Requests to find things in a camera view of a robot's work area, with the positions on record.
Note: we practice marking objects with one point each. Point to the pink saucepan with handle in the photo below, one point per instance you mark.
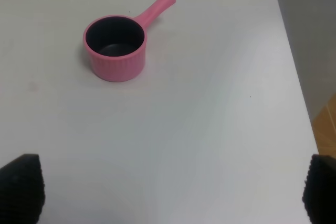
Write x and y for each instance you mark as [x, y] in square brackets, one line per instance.
[116, 44]

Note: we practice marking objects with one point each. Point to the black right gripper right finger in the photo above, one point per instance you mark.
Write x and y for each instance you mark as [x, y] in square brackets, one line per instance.
[319, 193]

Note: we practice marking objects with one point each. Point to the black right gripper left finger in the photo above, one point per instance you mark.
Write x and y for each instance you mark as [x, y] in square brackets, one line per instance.
[22, 190]

